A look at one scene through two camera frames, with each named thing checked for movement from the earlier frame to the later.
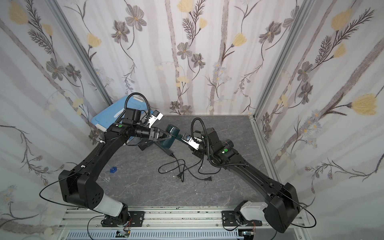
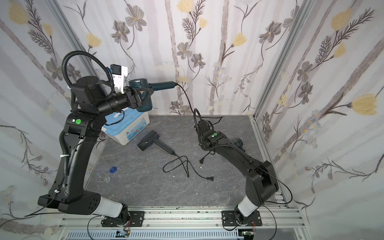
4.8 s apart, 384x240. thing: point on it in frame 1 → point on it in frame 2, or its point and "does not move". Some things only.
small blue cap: x=113 y=169 does not move
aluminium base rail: x=167 y=224 does not move
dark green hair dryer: x=172 y=131 → x=147 y=105
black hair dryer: x=144 y=143 does not move
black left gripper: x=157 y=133 → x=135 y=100
